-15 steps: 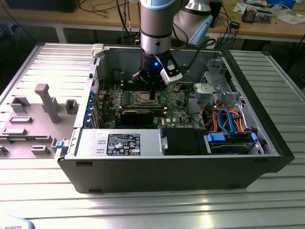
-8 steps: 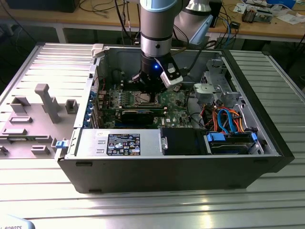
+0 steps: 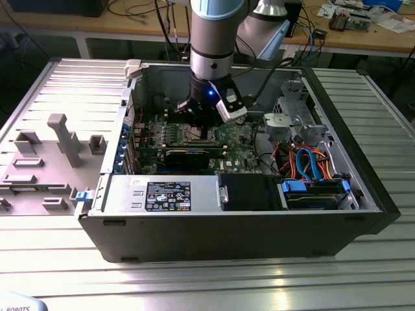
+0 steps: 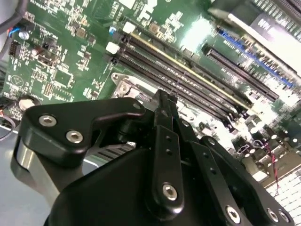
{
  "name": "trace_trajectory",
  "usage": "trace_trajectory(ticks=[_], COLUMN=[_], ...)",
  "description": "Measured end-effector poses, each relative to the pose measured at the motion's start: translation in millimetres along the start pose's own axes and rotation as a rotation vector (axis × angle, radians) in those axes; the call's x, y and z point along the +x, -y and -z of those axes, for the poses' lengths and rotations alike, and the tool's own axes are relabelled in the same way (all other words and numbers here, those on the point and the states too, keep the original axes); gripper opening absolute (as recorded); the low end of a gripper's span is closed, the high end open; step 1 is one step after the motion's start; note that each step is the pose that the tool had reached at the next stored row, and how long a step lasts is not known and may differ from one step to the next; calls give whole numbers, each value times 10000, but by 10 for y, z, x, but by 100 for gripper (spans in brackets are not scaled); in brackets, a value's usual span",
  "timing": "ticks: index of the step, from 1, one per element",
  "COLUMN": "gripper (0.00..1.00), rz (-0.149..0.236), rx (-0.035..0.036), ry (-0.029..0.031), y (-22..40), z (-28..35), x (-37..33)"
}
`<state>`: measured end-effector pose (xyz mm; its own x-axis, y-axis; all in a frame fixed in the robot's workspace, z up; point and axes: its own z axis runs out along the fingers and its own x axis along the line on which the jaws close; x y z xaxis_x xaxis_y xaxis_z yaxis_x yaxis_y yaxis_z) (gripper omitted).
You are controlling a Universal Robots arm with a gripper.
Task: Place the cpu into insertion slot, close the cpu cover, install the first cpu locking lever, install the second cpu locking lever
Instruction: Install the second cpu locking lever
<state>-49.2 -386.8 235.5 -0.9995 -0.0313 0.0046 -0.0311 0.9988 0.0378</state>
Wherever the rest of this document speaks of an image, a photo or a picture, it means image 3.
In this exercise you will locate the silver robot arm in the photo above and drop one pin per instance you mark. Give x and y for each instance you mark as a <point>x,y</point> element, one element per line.
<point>210,32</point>

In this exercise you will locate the blue slot retainer clip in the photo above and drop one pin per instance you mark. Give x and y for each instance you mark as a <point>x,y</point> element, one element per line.
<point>117,164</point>
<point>121,148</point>
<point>126,129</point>

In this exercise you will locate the CPU cooler heat sink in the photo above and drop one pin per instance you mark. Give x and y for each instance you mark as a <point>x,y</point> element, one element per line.
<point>338,21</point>

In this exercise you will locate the black graphics card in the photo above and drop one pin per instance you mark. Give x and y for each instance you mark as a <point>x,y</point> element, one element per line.
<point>186,160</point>

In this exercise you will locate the green motherboard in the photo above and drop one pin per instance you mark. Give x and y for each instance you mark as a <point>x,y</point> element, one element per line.
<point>240,155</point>

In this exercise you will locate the pale grey case latch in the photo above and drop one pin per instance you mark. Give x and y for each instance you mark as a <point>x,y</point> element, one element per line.
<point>133,68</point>

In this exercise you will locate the silver metal drive cage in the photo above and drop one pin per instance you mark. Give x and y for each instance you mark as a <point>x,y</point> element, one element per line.
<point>282,124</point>

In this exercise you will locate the white label sticker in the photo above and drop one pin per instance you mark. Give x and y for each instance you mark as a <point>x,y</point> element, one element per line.
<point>288,57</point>

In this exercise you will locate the silver power supply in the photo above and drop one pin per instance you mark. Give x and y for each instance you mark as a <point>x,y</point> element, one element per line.
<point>123,197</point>

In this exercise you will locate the black computer tower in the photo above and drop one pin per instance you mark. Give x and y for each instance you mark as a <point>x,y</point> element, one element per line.
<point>297,22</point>

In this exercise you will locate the wooden desk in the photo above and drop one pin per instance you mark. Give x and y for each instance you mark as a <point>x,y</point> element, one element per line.
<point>97,24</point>

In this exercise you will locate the black open PC case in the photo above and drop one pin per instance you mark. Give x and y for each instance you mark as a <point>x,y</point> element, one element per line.
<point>194,236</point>

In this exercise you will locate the small black box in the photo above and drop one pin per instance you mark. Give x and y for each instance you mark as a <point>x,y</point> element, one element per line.
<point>321,34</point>

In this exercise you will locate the hard disk blue carrier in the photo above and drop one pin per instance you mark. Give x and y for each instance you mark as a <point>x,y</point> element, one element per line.
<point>311,201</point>

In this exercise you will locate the small blue plastic clip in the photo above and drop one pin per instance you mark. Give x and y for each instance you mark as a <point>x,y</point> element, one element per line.
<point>82,196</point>

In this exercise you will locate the white printed card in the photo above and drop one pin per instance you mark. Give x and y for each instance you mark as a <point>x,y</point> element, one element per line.
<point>325,9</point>

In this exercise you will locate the grey parts rack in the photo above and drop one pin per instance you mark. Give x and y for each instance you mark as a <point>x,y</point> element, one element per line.
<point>48,181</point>

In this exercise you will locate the wide black box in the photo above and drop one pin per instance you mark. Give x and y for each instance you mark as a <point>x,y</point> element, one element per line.
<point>55,8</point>

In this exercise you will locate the grey metal device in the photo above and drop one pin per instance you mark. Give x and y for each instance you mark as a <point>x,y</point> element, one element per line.
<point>359,21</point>

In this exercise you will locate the blue box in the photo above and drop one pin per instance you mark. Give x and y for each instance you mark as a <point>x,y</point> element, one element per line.
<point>382,4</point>

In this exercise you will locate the white papers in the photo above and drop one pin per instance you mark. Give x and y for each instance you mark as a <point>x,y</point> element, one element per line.
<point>394,25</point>

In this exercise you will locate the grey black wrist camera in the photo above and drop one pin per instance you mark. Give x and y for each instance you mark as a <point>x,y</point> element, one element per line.
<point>185,107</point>

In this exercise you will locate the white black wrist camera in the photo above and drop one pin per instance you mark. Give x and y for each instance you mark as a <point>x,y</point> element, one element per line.
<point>235,115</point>

